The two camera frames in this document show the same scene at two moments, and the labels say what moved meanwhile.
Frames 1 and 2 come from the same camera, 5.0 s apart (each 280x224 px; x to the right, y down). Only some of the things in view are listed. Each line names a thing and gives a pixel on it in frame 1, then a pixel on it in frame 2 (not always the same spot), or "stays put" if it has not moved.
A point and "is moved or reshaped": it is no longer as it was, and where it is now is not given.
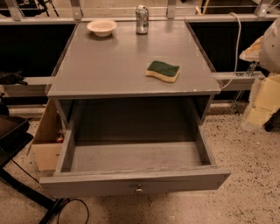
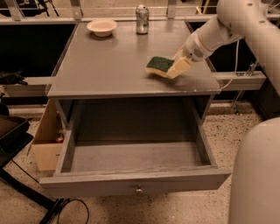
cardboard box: x=47 y=147 stays put
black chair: x=13 y=136 stays put
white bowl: x=101 y=28 stays put
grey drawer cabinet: x=101 y=82 stays put
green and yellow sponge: x=162 y=70 is moved or reshaped
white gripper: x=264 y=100 to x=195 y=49
